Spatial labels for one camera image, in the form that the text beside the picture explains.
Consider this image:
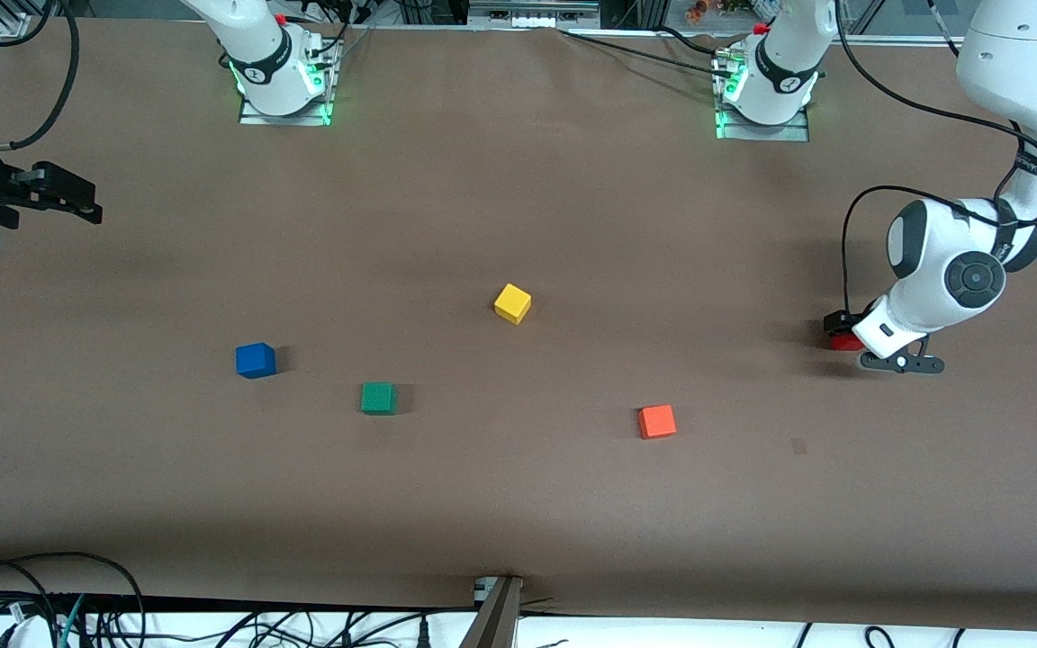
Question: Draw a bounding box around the blue wooden cube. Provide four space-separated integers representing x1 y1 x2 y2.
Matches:
235 342 277 380

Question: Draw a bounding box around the orange wooden cube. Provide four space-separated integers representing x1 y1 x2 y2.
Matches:
636 404 678 441

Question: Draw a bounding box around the green wooden cube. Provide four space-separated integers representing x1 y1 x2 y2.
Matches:
360 382 399 417

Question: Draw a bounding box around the yellow wooden cube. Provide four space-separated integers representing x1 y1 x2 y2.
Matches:
493 283 533 326

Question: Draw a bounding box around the grey power strip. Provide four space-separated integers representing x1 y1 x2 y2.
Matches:
467 0 602 30

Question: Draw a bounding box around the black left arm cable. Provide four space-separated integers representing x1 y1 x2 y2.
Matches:
829 0 1037 314

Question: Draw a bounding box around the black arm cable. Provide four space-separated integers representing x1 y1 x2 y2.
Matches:
0 0 80 152
829 0 1037 314

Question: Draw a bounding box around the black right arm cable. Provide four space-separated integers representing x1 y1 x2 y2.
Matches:
0 0 80 152

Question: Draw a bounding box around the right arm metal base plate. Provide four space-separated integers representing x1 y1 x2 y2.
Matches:
238 40 344 127

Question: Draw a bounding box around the black looped cable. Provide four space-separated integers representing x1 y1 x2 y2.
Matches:
0 551 147 648

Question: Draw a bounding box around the black cable on table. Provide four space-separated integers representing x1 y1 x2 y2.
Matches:
559 27 726 75

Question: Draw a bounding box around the green cable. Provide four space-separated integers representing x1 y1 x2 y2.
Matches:
58 592 87 648

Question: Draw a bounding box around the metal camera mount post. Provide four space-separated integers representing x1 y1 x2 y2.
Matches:
460 574 524 648

